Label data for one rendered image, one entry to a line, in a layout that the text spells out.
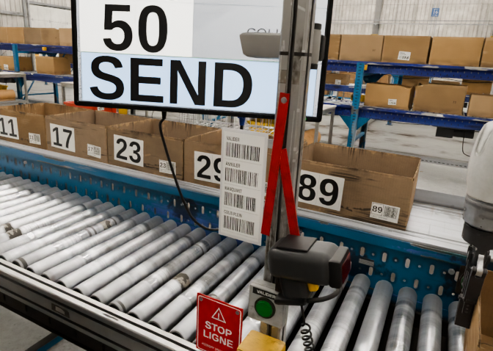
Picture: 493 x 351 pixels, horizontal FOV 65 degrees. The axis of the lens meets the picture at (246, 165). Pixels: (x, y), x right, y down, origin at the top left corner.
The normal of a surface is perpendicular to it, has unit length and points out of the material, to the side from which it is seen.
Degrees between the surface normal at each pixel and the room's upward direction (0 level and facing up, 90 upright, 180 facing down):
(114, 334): 90
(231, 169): 90
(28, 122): 90
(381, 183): 90
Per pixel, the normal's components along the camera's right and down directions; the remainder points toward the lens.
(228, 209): -0.46, 0.22
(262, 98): -0.12, 0.20
